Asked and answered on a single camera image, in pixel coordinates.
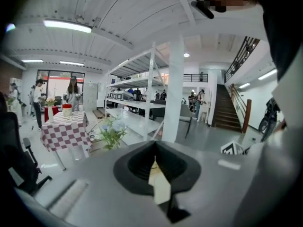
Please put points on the black office chair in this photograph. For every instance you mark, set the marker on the black office chair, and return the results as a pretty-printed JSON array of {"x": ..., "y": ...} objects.
[{"x": 16, "y": 150}]

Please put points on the black parked scooter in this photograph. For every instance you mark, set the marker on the black parked scooter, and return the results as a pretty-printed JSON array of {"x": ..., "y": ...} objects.
[{"x": 268, "y": 119}]

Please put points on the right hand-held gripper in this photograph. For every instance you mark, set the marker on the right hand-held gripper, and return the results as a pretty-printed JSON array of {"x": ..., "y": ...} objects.
[{"x": 232, "y": 148}]

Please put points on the black balcony railing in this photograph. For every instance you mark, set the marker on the black balcony railing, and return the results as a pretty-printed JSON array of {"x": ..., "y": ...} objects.
[{"x": 239, "y": 55}]

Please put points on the red white checkered table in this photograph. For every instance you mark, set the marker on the red white checkered table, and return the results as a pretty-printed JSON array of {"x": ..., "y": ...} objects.
[{"x": 64, "y": 133}]

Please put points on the white vase with flowers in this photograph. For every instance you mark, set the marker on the white vase with flowers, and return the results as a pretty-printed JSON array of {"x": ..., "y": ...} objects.
[{"x": 113, "y": 131}]

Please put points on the white pillar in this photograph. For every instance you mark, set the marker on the white pillar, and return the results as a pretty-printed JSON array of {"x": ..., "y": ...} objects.
[{"x": 174, "y": 91}]

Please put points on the black head camera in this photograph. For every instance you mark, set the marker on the black head camera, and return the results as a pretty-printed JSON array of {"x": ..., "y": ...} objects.
[{"x": 202, "y": 8}]

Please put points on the white tube light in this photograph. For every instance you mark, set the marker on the white tube light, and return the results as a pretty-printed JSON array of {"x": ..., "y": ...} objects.
[
  {"x": 67, "y": 26},
  {"x": 244, "y": 85},
  {"x": 267, "y": 74},
  {"x": 71, "y": 63},
  {"x": 32, "y": 61}
]

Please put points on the dark wooden staircase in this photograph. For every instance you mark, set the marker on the dark wooden staircase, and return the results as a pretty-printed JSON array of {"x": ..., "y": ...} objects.
[{"x": 225, "y": 112}]

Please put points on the round ceiling lamp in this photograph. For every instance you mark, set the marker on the round ceiling lamp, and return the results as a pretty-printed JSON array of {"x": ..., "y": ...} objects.
[{"x": 186, "y": 55}]

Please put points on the white metal locker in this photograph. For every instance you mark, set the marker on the white metal locker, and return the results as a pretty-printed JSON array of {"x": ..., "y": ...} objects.
[{"x": 90, "y": 97}]

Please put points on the person's torso black t-shirt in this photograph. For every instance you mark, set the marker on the person's torso black t-shirt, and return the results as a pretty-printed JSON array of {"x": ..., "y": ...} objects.
[{"x": 284, "y": 20}]

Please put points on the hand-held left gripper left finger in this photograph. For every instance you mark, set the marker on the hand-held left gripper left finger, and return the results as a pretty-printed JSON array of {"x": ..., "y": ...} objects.
[{"x": 99, "y": 174}]

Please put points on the tall white vase pink flowers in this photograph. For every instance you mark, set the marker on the tall white vase pink flowers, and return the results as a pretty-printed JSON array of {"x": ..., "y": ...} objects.
[{"x": 50, "y": 113}]

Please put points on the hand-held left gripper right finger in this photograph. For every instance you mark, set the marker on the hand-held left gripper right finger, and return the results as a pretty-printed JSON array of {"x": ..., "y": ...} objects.
[{"x": 213, "y": 185}]

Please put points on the red lidded bucket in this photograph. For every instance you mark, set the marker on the red lidded bucket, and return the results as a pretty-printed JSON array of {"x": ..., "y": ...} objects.
[{"x": 67, "y": 110}]

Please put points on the grey upholstered chair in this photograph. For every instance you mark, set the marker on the grey upholstered chair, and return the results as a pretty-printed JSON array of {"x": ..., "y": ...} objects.
[{"x": 185, "y": 115}]

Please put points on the white metal shelf rack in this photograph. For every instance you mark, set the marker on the white metal shelf rack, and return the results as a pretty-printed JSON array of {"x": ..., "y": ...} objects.
[{"x": 137, "y": 107}]

